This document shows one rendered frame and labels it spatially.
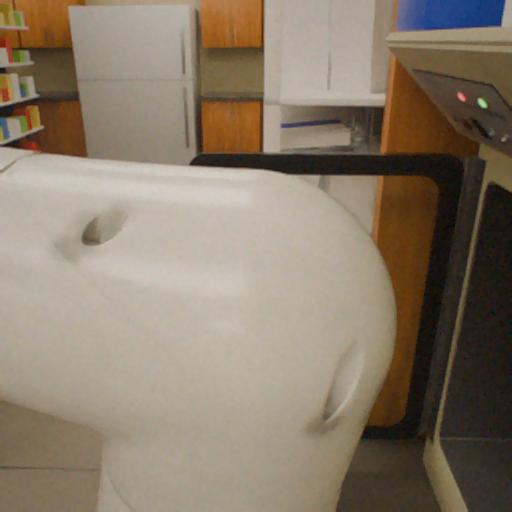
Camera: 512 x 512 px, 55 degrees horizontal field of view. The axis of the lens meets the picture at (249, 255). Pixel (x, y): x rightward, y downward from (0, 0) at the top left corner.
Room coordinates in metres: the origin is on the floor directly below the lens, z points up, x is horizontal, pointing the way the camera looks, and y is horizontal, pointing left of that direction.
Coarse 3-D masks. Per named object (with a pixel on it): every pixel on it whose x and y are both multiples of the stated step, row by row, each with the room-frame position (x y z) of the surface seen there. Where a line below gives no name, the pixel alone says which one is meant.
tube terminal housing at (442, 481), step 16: (496, 160) 0.50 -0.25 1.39; (496, 176) 0.49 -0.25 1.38; (480, 208) 0.52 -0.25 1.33; (464, 288) 0.52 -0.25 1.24; (448, 368) 0.52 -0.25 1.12; (432, 448) 0.52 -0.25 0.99; (432, 464) 0.51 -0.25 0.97; (432, 480) 0.50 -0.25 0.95; (448, 480) 0.46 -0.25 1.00; (448, 496) 0.45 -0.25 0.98
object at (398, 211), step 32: (352, 192) 0.54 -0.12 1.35; (384, 192) 0.54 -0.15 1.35; (416, 192) 0.54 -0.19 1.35; (384, 224) 0.54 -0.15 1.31; (416, 224) 0.54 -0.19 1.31; (384, 256) 0.54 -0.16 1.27; (416, 256) 0.54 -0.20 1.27; (416, 288) 0.54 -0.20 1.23; (416, 320) 0.54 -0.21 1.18; (384, 384) 0.54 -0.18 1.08; (384, 416) 0.54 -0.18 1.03
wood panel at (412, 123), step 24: (408, 72) 0.60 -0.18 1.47; (408, 96) 0.60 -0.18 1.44; (384, 120) 0.62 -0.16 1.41; (408, 120) 0.60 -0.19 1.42; (432, 120) 0.60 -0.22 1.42; (384, 144) 0.61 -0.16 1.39; (408, 144) 0.60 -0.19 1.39; (432, 144) 0.60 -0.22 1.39; (456, 144) 0.60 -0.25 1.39; (480, 144) 0.60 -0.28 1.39
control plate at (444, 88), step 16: (432, 80) 0.47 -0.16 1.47; (448, 80) 0.42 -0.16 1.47; (464, 80) 0.38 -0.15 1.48; (448, 96) 0.46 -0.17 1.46; (464, 96) 0.41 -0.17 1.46; (480, 96) 0.37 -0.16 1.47; (496, 96) 0.33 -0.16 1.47; (448, 112) 0.51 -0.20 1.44; (464, 112) 0.45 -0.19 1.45; (480, 112) 0.40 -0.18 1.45; (496, 112) 0.36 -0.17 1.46; (464, 128) 0.49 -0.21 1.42; (496, 128) 0.39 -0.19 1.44; (496, 144) 0.42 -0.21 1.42
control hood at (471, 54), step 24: (408, 48) 0.47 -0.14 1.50; (432, 48) 0.40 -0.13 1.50; (456, 48) 0.35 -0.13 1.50; (480, 48) 0.31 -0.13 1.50; (504, 48) 0.28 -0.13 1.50; (432, 72) 0.45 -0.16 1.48; (456, 72) 0.38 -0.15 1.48; (480, 72) 0.33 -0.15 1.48; (504, 72) 0.29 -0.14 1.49; (432, 96) 0.53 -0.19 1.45; (504, 96) 0.32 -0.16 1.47
